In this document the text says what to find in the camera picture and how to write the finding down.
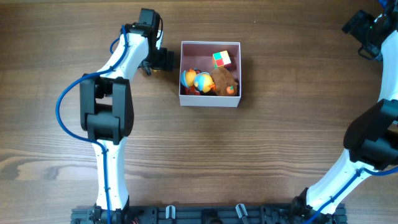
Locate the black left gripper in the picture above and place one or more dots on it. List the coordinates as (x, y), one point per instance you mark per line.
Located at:
(163, 63)

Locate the red toy car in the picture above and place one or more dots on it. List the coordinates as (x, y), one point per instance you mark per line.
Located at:
(191, 91)

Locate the yellow duck toy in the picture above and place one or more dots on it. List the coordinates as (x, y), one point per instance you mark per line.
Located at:
(202, 81)

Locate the colourful puzzle cube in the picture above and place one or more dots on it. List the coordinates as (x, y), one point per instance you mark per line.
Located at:
(221, 59)

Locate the brown plush toy with carrot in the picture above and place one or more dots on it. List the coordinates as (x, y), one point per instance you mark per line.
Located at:
(225, 83)

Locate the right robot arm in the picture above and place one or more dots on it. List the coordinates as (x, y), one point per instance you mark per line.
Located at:
(370, 147)

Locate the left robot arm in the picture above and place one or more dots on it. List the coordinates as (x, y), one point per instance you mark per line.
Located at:
(106, 109)

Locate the white cardboard box pink inside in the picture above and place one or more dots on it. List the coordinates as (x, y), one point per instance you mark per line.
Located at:
(198, 54)

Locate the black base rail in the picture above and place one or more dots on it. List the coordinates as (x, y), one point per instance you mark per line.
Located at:
(264, 214)

